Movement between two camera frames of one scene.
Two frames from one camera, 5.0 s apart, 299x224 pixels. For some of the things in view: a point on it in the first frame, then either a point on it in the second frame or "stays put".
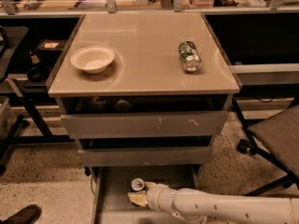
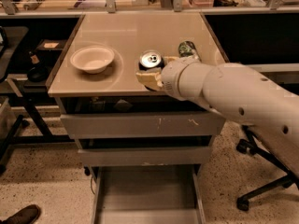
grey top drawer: x=145 y=125 stays put
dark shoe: x=25 y=216 stays put
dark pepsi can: x=136 y=184 → x=150 y=60
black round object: x=37 y=74 stays put
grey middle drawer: x=146 y=156 stays put
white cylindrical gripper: x=156 y=195 → x=172 y=75
